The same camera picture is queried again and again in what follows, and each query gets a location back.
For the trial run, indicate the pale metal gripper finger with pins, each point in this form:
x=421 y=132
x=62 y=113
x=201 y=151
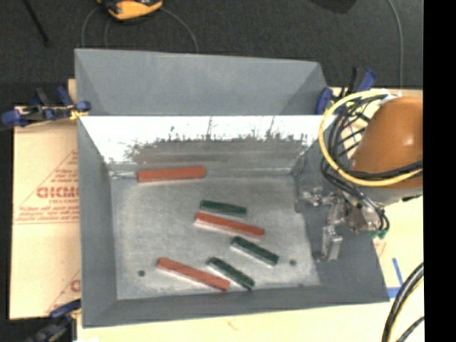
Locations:
x=316 y=199
x=331 y=242

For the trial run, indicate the dark green flat block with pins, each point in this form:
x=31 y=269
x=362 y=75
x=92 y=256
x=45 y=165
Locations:
x=223 y=208
x=231 y=273
x=255 y=250

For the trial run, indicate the red-brown flat block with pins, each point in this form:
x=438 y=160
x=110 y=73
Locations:
x=171 y=174
x=231 y=224
x=194 y=274

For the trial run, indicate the grey metal bin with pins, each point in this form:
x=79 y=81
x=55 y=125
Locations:
x=160 y=84

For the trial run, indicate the brown cardboard board red print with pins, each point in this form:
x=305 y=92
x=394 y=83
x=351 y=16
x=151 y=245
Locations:
x=42 y=255

